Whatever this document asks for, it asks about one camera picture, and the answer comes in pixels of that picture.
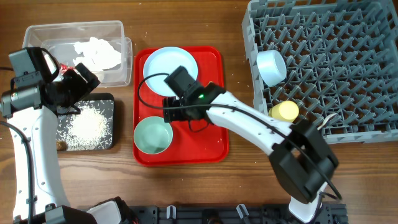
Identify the black tray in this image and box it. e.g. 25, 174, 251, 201
55, 92, 115, 152

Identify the grey dishwasher rack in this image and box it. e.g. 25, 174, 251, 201
242, 0, 397, 144

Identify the white napkin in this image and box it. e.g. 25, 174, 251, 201
72, 37, 122, 72

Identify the light blue bowl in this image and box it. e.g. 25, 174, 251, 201
257, 50, 287, 86

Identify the yellow cup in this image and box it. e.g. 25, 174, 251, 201
269, 100, 299, 123

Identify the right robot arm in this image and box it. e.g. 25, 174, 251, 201
163, 66, 341, 223

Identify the red snack wrapper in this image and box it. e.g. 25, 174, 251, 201
59, 63, 75, 76

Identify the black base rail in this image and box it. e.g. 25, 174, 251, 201
131, 202, 349, 224

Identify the green bowl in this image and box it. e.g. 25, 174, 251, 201
134, 116, 174, 155

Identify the brown food lump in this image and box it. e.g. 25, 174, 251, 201
56, 141, 68, 151

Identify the white rice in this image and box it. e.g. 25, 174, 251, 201
57, 104, 113, 150

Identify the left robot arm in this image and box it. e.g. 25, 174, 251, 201
1, 47, 123, 223

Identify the clear plastic bin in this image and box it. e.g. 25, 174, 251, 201
22, 21, 133, 88

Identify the large light blue plate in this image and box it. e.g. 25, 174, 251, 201
143, 47, 198, 96

